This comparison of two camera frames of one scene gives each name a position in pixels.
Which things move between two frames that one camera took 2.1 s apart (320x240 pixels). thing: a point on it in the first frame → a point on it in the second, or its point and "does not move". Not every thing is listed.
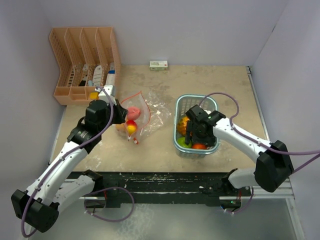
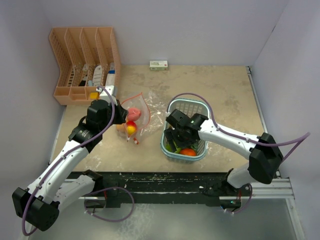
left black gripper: x=121 y=113 does not move
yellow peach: x=121 y=128 does not move
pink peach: x=133 y=113 does not move
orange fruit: x=199 y=146 → x=188 y=152
